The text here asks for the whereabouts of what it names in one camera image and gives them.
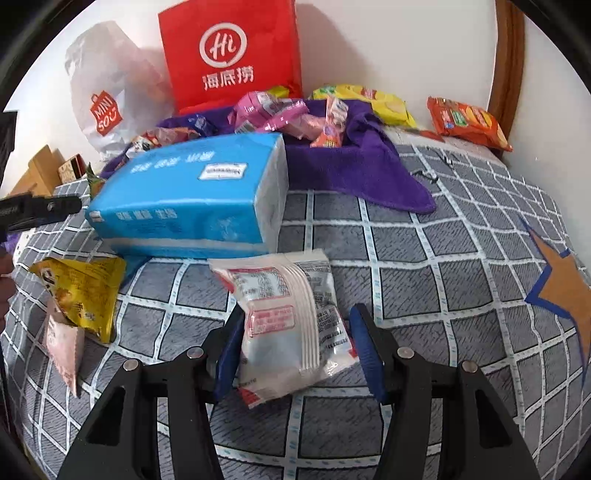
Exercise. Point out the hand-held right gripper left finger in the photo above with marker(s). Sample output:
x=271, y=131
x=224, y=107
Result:
x=228, y=364

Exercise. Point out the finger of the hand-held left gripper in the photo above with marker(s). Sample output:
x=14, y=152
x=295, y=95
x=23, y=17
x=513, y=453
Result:
x=21, y=224
x=46, y=204

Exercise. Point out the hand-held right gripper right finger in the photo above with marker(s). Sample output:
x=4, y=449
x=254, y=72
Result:
x=369, y=360

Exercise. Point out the patterned cardboard box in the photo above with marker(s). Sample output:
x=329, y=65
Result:
x=71, y=170

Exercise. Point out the green snack packet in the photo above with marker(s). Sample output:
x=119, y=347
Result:
x=96, y=183

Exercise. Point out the yellow snack packet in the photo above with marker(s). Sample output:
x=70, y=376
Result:
x=83, y=290

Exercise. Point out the grey checked bedsheet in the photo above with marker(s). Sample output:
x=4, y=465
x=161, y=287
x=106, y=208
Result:
x=415, y=277

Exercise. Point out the red and white snack packet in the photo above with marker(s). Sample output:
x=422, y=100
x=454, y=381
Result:
x=161, y=136

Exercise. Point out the blue tissue pack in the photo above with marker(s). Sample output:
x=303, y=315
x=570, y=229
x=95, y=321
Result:
x=184, y=198

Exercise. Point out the pale pink snack packet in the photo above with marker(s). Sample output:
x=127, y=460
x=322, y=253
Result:
x=64, y=355

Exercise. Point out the white plastic bag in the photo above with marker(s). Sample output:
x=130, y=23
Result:
x=106, y=69

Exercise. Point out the blue and purple snack packet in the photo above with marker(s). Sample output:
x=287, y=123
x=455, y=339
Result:
x=201, y=123

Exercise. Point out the small black clip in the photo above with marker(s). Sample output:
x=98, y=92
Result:
x=427, y=175

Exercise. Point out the purple towel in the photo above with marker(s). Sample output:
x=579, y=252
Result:
x=369, y=161

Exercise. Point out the magenta snack packet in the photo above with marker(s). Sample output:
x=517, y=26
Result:
x=263, y=108

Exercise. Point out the pink and orange candy packet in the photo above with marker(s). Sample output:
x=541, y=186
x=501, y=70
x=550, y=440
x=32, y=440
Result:
x=330, y=124

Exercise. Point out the red paper bag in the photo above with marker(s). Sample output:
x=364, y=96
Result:
x=231, y=37

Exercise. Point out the yellow chip bag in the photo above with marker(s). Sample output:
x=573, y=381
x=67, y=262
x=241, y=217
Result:
x=388, y=104

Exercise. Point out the orange chip bag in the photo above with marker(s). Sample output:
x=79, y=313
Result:
x=466, y=120

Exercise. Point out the small yellow packet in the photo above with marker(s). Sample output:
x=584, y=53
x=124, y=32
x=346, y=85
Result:
x=279, y=91

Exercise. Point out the brown wooden door frame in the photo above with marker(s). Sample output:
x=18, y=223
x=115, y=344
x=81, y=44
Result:
x=510, y=55

